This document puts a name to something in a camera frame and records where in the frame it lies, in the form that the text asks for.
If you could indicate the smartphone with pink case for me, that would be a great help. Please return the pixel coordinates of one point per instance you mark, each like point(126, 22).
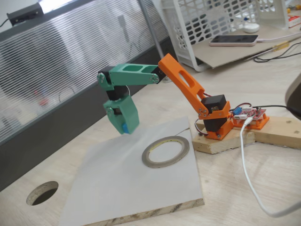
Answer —
point(235, 40)

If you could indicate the blue cube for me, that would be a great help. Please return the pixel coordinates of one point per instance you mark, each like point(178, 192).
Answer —
point(125, 128)

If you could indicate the white plastic lattice basket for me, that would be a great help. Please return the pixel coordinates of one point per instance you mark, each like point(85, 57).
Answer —
point(181, 28)

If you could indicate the short wooden base block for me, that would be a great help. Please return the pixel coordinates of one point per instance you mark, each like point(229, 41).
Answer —
point(218, 146)

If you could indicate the brown cardboard sheet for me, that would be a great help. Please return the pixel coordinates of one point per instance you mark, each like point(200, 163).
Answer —
point(235, 55)

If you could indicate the black box device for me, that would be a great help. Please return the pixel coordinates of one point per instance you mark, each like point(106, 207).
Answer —
point(24, 13)

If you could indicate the white topped chipboard panel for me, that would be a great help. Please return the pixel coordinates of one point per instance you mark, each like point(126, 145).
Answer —
point(117, 183)

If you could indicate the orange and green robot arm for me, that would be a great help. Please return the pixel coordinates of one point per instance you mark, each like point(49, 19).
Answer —
point(185, 82)

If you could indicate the grey rounded object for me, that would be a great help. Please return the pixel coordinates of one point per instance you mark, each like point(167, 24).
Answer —
point(295, 94)

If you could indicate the ribbed glass desk partition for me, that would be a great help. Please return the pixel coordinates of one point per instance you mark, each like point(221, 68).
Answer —
point(70, 47)

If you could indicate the red controller board orange mount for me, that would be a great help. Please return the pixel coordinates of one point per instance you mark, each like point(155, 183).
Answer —
point(252, 114)

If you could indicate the red and white book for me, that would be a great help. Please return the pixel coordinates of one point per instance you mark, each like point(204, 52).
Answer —
point(295, 21)

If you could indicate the white earbuds case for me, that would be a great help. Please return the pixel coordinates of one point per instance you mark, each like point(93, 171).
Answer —
point(251, 28)

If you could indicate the long wooden base plank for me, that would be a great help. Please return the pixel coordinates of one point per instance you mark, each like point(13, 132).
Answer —
point(279, 134)

